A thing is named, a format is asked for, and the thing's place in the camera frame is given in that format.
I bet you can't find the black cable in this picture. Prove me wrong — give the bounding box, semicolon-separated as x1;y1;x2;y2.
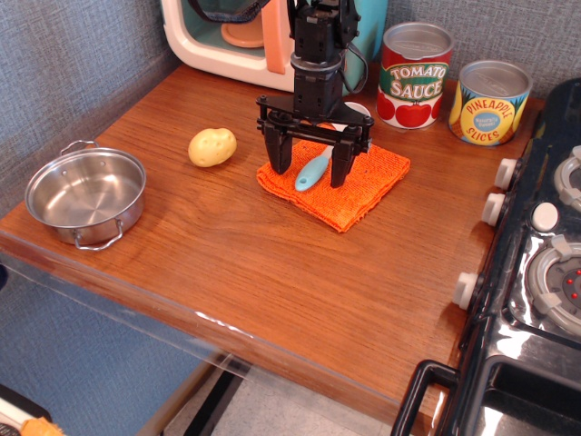
340;43;369;94

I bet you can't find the stainless steel pot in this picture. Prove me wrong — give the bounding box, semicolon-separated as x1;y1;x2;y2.
25;140;147;252

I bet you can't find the white stove knob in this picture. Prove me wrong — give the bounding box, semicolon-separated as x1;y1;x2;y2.
481;193;506;226
452;272;478;311
494;158;518;191

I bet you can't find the orange object at corner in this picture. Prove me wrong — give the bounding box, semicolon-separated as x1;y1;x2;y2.
20;417;64;436

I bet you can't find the yellow toy potato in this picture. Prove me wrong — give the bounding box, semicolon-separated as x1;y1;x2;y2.
188;128;237;168

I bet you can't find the grey stove burner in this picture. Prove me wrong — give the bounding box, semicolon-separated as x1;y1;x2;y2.
554;145;581;212
527;235;580;336

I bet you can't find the white ladle with blue handle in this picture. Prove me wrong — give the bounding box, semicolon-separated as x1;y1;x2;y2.
294;102;370;192

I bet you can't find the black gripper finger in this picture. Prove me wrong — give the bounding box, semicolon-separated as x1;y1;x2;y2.
263;124;292;174
330;131;370;188

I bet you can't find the black toy stove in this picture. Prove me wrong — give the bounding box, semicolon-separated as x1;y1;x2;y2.
392;79;580;435

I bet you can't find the pineapple slices can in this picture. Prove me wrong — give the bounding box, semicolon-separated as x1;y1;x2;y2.
448;60;533;146

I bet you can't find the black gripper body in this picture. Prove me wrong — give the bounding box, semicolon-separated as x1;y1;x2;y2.
256;58;374;139

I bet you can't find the toy microwave oven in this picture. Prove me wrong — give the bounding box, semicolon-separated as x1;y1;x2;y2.
161;1;388;92

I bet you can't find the orange folded cloth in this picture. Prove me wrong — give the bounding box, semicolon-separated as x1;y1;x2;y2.
257;140;410;233

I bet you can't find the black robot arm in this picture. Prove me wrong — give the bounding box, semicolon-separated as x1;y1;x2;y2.
256;1;374;188

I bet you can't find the tomato sauce can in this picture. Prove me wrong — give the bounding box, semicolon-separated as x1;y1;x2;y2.
376;22;455;129

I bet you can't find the white round stove button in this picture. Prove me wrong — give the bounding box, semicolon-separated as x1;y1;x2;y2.
531;202;559;233

